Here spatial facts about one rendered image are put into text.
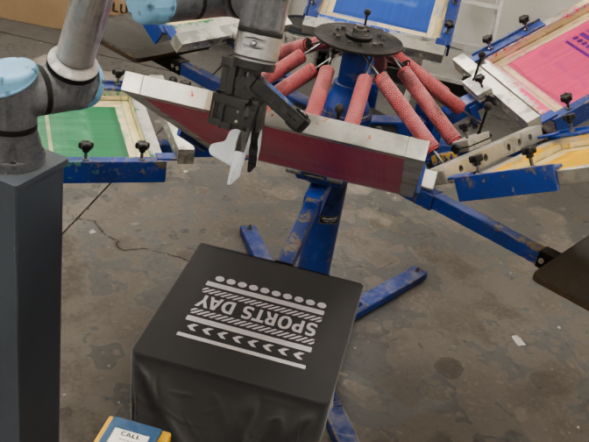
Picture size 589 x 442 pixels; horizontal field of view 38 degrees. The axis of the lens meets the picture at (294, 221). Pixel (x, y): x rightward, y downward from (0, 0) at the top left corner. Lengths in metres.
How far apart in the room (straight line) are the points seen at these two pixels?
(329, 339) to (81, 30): 0.88
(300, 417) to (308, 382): 0.07
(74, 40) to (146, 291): 1.92
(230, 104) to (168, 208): 2.90
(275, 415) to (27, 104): 0.87
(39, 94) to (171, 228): 2.23
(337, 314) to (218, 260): 0.35
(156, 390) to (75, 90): 0.70
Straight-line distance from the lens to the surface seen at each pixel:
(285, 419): 1.90
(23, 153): 2.02
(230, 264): 2.20
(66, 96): 2.02
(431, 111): 2.80
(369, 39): 2.85
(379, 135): 1.56
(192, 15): 1.43
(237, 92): 1.43
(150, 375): 1.93
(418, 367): 3.55
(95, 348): 3.39
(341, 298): 2.15
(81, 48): 1.95
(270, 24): 1.40
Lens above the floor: 2.17
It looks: 30 degrees down
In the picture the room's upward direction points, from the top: 10 degrees clockwise
